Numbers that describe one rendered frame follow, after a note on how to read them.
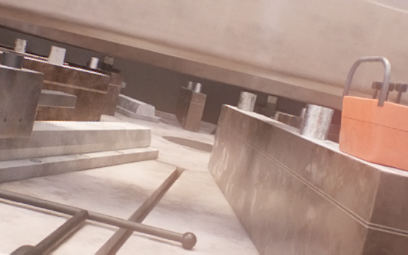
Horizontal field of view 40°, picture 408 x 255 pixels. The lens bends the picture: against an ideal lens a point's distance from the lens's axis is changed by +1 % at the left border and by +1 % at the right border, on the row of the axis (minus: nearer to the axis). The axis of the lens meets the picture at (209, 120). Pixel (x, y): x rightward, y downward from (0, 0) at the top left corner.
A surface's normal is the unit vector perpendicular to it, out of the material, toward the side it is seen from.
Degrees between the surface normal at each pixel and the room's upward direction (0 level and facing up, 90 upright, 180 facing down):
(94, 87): 90
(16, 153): 90
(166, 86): 90
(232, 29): 90
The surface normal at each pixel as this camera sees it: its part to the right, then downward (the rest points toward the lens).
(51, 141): 0.96, -0.08
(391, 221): 0.11, 0.08
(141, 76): 0.44, 0.16
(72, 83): 0.76, 0.22
